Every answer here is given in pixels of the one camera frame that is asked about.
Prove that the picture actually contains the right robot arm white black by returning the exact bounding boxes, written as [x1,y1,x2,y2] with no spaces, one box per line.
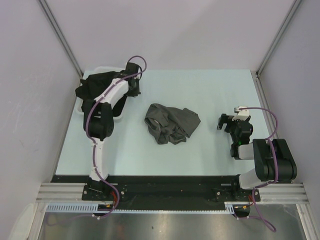
[217,113,298,201]

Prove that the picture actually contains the dark grey t shirt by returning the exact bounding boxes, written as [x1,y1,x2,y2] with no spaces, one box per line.
[144,103,201,145]

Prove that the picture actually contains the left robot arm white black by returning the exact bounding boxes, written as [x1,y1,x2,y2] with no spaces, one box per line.
[76,62,142,200]

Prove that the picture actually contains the aluminium left corner post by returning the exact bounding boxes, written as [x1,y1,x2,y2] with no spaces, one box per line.
[36,0,84,77]

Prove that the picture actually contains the aluminium front frame rail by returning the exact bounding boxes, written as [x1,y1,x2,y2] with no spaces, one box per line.
[36,183,309,204]

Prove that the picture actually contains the light blue cable duct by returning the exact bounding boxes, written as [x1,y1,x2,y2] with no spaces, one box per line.
[46,203,235,214]

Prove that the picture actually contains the black t shirt pile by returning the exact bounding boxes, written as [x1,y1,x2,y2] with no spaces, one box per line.
[75,70,127,101]

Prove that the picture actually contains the aluminium corner post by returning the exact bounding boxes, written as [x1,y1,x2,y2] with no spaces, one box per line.
[255,0,304,78]
[36,0,84,77]

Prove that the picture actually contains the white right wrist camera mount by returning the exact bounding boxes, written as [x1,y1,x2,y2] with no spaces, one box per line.
[232,106,250,121]

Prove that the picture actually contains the white plastic laundry bin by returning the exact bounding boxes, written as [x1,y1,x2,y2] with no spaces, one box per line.
[73,66,123,123]

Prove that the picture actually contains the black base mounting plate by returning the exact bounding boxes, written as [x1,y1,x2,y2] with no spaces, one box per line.
[51,175,261,202]

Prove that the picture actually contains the aluminium right corner post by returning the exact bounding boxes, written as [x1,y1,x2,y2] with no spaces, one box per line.
[255,0,304,78]

